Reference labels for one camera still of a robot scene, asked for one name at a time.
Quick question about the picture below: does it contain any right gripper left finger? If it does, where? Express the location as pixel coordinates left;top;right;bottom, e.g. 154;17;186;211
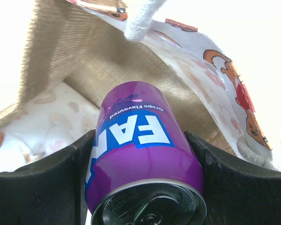
0;130;95;225

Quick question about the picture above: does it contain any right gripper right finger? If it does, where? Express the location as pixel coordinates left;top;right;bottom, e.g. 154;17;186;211
185;131;281;225

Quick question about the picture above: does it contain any purple soda can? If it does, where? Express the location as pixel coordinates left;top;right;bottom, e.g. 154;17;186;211
85;81;207;225

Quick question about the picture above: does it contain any patterned canvas tote bag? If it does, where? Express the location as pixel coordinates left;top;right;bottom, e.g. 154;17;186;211
0;0;278;172

